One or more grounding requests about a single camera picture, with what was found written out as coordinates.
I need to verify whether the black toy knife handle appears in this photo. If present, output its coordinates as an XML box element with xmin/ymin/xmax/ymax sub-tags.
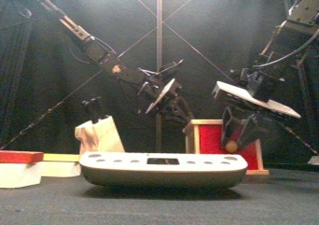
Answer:
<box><xmin>91</xmin><ymin>96</ymin><xmax>110</xmax><ymax>122</ymax></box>
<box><xmin>82</xmin><ymin>99</ymin><xmax>98</xmax><ymax>124</ymax></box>

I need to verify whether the white toy tray with holes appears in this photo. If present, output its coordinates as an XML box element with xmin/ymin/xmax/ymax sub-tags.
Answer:
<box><xmin>78</xmin><ymin>151</ymin><xmax>250</xmax><ymax>190</ymax></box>

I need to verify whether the thin diagonal brace rod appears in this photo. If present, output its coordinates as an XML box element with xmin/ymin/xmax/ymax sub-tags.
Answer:
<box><xmin>122</xmin><ymin>0</ymin><xmax>319</xmax><ymax>157</ymax></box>
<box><xmin>0</xmin><ymin>0</ymin><xmax>210</xmax><ymax>151</ymax></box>

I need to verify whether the wooden knife block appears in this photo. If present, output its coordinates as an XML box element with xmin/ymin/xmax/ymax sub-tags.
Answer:
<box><xmin>74</xmin><ymin>115</ymin><xmax>126</xmax><ymax>155</ymax></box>

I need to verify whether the large white block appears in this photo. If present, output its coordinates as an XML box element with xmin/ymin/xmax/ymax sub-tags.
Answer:
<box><xmin>0</xmin><ymin>162</ymin><xmax>44</xmax><ymax>190</ymax></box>

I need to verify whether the red drawer with wooden knob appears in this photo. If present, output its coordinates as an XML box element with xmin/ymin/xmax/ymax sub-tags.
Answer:
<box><xmin>198</xmin><ymin>123</ymin><xmax>260</xmax><ymax>171</ymax></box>

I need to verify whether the wooden drawer cabinet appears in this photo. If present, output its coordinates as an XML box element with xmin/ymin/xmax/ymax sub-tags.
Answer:
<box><xmin>182</xmin><ymin>119</ymin><xmax>271</xmax><ymax>176</ymax></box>

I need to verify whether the small white block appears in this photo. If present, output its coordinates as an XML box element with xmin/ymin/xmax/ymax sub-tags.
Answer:
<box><xmin>39</xmin><ymin>161</ymin><xmax>84</xmax><ymax>178</ymax></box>

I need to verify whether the yellow flat block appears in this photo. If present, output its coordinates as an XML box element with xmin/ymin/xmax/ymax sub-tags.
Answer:
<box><xmin>42</xmin><ymin>152</ymin><xmax>83</xmax><ymax>163</ymax></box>

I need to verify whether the vertical metal frame pole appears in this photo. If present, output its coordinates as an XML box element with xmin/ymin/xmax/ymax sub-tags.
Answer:
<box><xmin>155</xmin><ymin>0</ymin><xmax>164</xmax><ymax>153</ymax></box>

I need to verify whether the red flat block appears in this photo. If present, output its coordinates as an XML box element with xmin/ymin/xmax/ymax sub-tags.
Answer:
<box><xmin>0</xmin><ymin>150</ymin><xmax>46</xmax><ymax>164</ymax></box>

